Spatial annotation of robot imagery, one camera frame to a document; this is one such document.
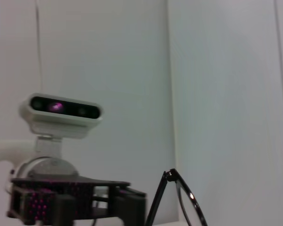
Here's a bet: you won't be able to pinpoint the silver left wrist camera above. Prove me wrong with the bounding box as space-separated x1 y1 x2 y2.
18 92 104 161

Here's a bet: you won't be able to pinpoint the black glasses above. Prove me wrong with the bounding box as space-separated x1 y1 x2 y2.
143 168 208 226

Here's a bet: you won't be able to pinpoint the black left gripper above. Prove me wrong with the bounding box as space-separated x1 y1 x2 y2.
6 176 147 225

